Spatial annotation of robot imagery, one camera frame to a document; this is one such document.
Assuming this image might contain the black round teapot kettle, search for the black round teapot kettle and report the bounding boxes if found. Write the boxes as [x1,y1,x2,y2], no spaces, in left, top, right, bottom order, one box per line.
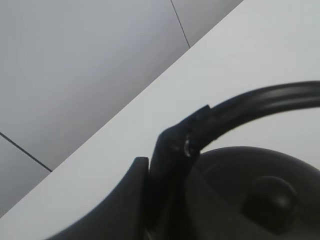
[145,81,320,240]

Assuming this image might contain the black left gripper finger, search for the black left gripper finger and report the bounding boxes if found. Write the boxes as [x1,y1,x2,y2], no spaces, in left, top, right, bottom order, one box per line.
[50,157,149,240]

